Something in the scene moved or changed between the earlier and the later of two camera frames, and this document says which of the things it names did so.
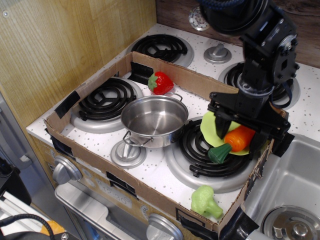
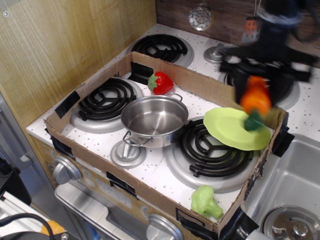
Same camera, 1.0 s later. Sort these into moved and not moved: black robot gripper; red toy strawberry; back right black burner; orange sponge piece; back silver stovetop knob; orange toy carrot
Moved: orange toy carrot; black robot gripper
Not moved: orange sponge piece; red toy strawberry; back right black burner; back silver stovetop knob
